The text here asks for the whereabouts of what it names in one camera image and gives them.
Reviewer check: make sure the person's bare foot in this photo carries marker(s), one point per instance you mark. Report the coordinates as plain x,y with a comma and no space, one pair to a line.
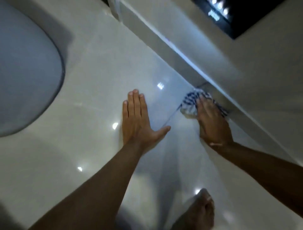
196,213

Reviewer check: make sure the black glossy panel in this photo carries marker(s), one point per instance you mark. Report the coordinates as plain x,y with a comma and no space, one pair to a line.
239,14

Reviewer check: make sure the person's left middle finger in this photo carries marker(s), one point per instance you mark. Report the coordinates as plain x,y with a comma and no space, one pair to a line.
136,100

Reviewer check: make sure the person's left little finger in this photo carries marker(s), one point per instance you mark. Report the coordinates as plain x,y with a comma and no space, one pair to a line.
125,109

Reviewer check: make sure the white raised shower curb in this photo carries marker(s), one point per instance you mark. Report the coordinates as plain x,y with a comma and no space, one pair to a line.
184,56

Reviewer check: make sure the person's right forearm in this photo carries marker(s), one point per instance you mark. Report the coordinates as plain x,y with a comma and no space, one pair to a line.
265,173

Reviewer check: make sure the person's right fingers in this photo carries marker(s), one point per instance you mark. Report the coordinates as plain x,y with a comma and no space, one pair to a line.
205,106

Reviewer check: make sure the person's right hand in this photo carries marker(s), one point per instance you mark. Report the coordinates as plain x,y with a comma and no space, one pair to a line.
213,125

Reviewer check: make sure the blue white striped cleaning cloth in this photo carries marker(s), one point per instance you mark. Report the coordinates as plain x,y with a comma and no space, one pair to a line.
189,101

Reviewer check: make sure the person's left thumb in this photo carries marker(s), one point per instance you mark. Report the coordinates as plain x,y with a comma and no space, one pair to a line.
162,132

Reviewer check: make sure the person's left forearm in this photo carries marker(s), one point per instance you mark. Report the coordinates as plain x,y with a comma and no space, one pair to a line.
94,189

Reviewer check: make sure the person's left hand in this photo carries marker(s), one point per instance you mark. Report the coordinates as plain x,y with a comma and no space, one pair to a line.
136,128

